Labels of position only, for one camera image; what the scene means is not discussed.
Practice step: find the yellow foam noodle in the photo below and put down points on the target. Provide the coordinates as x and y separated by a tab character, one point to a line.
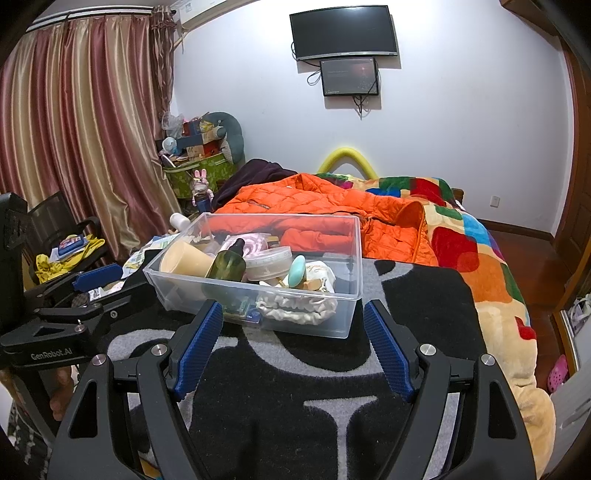
346	152

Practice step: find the clear plastic bag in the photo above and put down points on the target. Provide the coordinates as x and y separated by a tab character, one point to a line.
171	122

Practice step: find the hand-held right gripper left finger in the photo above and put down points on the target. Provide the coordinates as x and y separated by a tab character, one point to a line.
198	350

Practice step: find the pink bunny toy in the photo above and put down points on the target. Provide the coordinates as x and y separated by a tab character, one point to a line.
201	182

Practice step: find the white plastic bottle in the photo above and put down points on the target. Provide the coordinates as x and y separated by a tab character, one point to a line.
179	221

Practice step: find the black and grey blanket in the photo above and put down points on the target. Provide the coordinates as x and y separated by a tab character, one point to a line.
286	392

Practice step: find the white wardrobe door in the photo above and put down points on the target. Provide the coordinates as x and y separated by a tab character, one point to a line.
575	415

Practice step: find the small colourful card box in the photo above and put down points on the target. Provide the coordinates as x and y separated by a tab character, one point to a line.
235	307

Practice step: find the yellow cloth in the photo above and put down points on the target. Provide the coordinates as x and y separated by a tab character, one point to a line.
51	268

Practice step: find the pink slipper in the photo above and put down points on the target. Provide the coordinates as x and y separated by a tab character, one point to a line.
557	371

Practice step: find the wooden door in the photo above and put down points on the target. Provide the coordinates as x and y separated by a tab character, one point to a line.
577	184

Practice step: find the black chair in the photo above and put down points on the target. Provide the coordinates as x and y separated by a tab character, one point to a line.
51	212

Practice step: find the colourful patchwork box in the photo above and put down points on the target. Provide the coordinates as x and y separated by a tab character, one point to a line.
201	138

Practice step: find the mint green massage tool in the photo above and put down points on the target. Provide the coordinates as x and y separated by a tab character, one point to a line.
295	272

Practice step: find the white bag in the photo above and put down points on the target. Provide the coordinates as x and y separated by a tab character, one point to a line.
581	314

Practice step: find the clear plastic storage bin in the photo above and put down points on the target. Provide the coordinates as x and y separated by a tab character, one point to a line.
344	258

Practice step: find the large wall television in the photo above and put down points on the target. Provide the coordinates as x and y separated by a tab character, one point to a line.
344	32

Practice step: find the small wooden tag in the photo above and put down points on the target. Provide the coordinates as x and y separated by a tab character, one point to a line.
313	284

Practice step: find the colourful patterned blanket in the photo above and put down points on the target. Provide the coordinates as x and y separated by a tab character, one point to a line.
489	258

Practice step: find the green storage box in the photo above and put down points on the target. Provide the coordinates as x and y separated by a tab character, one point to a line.
217	170

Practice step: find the orange quilted jacket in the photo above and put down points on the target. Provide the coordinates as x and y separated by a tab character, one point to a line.
323	198

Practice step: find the small wall monitor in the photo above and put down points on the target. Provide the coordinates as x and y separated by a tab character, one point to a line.
349	76

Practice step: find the striped red gold curtain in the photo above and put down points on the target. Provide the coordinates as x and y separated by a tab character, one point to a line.
83	115

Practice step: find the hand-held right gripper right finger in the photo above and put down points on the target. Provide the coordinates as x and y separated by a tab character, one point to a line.
388	350

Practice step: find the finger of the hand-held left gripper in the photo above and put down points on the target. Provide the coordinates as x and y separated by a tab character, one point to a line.
99	276
115	307

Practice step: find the dark purple cloth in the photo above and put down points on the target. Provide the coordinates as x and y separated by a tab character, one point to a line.
258	173

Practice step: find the blue flat box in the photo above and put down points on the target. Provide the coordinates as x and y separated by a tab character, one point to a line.
71	243

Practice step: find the small blue box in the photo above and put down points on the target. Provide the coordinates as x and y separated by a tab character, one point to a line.
253	316

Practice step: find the floral white cloth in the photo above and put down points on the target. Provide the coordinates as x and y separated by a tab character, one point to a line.
147	251

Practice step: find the white round tin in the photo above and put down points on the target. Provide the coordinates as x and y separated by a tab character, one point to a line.
268	265

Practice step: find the cream cylindrical candle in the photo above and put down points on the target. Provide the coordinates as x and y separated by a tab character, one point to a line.
184	261

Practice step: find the green glass bottle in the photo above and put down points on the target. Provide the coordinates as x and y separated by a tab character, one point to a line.
226	267

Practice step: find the white wall socket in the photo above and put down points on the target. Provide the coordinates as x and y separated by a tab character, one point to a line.
495	201

